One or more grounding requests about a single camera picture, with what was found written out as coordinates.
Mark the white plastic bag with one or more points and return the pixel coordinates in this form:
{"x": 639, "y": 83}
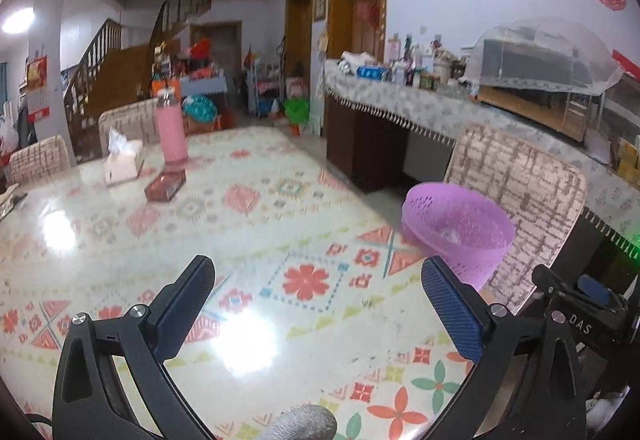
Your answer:
{"x": 9, "y": 134}

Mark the beige patterned dining chair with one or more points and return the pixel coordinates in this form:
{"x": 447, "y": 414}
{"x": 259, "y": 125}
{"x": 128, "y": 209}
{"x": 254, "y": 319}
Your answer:
{"x": 130, "y": 119}
{"x": 525, "y": 190}
{"x": 40, "y": 159}

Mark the blue packet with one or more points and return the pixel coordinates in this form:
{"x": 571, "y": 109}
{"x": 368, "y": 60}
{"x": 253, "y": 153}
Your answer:
{"x": 372, "y": 72}

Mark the green bag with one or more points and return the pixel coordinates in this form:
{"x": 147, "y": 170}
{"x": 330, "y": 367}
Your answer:
{"x": 297, "y": 110}

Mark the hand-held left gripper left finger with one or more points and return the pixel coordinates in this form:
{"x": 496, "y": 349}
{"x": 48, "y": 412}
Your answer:
{"x": 182, "y": 305}

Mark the wooden staircase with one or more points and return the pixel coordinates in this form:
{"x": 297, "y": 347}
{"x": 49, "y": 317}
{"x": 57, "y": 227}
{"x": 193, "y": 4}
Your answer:
{"x": 120, "y": 69}

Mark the purple plastic basket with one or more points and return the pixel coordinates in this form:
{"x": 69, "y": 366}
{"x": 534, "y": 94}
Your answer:
{"x": 450, "y": 220}

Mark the sideboard with floral tablecloth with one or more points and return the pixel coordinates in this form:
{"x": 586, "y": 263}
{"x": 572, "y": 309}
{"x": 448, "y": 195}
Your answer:
{"x": 400, "y": 104}

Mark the group of bottles and jars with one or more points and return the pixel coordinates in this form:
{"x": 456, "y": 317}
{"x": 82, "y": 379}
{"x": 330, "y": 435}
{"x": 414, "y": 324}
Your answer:
{"x": 425, "y": 69}

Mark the white tissue pack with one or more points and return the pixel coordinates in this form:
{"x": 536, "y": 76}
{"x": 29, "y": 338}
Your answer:
{"x": 122, "y": 167}

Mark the pink thermos bottle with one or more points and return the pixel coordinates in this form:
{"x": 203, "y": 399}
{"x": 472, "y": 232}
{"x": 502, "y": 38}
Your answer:
{"x": 171, "y": 129}

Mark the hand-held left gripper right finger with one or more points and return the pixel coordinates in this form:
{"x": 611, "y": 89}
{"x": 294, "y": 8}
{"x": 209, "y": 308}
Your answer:
{"x": 452, "y": 310}

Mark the round ceiling light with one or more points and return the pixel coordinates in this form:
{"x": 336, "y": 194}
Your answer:
{"x": 19, "y": 19}

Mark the framed wall picture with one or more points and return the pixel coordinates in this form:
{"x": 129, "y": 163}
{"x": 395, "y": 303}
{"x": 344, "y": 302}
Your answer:
{"x": 320, "y": 3}

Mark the wooden door frame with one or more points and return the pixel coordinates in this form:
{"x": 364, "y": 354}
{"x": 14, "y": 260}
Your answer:
{"x": 220, "y": 49}
{"x": 340, "y": 9}
{"x": 295, "y": 34}

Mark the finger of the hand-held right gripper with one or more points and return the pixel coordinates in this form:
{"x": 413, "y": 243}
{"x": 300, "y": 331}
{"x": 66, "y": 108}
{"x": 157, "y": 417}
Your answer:
{"x": 592, "y": 291}

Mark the checkered cloth side table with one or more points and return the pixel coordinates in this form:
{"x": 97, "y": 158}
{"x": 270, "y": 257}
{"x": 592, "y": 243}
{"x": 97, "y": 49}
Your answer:
{"x": 202, "y": 85}

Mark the red wall calendar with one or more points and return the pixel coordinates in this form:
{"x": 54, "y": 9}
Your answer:
{"x": 37, "y": 84}

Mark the white mesh food cover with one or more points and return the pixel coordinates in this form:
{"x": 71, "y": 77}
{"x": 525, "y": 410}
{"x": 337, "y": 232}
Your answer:
{"x": 540, "y": 49}

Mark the black flat bag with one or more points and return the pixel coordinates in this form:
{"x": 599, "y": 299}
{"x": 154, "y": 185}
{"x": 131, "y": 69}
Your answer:
{"x": 10, "y": 205}

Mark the dark red flat box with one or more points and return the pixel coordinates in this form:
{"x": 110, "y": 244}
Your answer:
{"x": 165, "y": 186}

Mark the teal bag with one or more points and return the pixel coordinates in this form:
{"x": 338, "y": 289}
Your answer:
{"x": 199, "y": 108}

